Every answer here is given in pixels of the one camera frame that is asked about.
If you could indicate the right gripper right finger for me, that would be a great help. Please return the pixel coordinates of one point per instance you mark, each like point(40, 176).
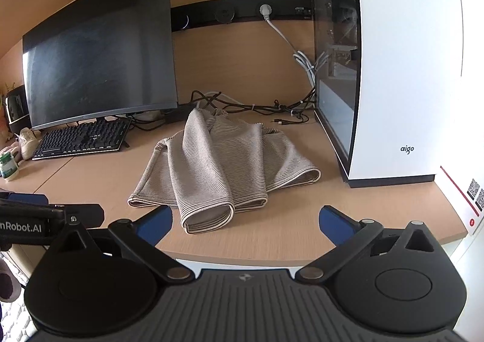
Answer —
point(350, 239)

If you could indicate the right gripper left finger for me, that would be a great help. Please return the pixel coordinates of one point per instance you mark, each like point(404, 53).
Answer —
point(138, 241)

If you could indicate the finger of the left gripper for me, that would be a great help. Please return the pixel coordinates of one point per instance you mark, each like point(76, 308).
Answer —
point(38, 199)
point(89, 215)

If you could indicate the beige striped knit garment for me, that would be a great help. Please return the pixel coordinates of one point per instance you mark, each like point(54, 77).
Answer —
point(216, 167)

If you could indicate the green-capped white bottle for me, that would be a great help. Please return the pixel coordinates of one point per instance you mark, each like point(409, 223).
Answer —
point(8, 165)

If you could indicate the black mechanical keyboard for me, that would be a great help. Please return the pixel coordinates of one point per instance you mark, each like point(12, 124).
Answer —
point(85, 138)

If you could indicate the small black speaker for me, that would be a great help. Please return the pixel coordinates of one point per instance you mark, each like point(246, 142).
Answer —
point(17, 106)

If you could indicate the white box with QR codes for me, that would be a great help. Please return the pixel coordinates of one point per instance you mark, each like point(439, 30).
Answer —
point(463, 188)

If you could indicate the black curved computer monitor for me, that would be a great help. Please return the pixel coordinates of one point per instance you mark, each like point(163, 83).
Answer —
point(96, 58)

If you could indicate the black wall power strip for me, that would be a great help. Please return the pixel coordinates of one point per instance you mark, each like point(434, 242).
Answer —
point(217, 12)

